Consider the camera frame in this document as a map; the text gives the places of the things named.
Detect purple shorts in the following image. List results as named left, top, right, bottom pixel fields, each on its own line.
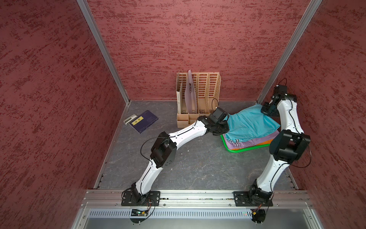
left=224, top=130, right=279, bottom=150

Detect green plastic basket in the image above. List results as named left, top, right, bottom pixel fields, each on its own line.
left=220, top=135, right=271, bottom=153

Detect teal shirt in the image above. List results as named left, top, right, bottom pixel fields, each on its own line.
left=226, top=105, right=280, bottom=142

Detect orange cloth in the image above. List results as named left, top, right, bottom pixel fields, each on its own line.
left=227, top=138, right=273, bottom=150

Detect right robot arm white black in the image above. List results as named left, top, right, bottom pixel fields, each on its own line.
left=247, top=85, right=311, bottom=206

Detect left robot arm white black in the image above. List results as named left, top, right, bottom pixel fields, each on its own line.
left=121, top=107, right=229, bottom=206

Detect lilac paper folder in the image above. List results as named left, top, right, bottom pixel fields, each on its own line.
left=185, top=70, right=197, bottom=114

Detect beige desk file organizer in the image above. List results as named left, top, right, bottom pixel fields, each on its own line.
left=176, top=72, right=221, bottom=128

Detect cardboard sheet in organizer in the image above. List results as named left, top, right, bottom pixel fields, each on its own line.
left=176, top=82, right=183, bottom=114

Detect dark blue book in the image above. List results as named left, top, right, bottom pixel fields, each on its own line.
left=124, top=110, right=158, bottom=134

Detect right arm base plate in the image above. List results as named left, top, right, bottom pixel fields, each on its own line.
left=233, top=191, right=273, bottom=207

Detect right aluminium corner post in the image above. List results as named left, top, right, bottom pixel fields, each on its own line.
left=256, top=0, right=322, bottom=104

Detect aluminium corner post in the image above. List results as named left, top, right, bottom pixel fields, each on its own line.
left=77, top=0, right=131, bottom=105
left=256, top=0, right=322, bottom=104

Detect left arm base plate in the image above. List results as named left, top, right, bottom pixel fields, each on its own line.
left=121, top=189, right=161, bottom=207

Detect left aluminium corner post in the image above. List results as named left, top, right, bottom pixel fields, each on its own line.
left=77, top=0, right=131, bottom=105

